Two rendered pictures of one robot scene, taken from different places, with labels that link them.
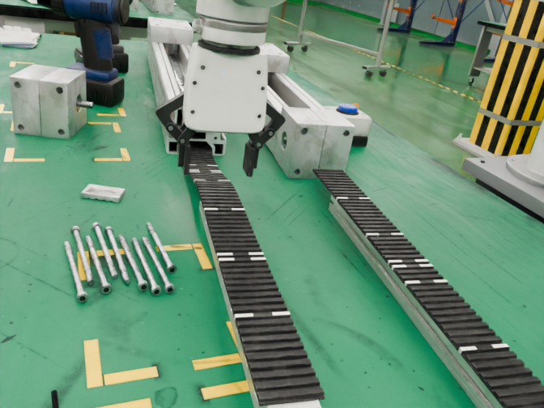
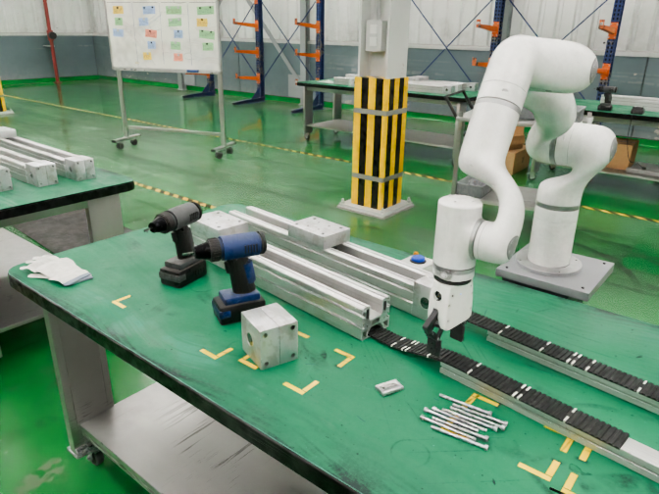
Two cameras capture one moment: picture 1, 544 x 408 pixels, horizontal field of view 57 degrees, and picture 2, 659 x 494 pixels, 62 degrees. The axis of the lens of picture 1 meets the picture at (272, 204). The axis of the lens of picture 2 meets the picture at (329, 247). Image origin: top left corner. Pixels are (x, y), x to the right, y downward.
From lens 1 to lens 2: 0.86 m
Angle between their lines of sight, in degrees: 24
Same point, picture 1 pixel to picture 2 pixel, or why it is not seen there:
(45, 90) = (283, 331)
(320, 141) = not seen: hidden behind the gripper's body
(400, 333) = (597, 395)
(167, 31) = (230, 230)
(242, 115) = (465, 311)
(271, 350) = (593, 427)
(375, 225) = (534, 342)
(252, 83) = (469, 293)
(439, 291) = (600, 368)
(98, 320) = (505, 454)
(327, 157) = not seen: hidden behind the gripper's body
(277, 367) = (605, 432)
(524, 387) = not seen: outside the picture
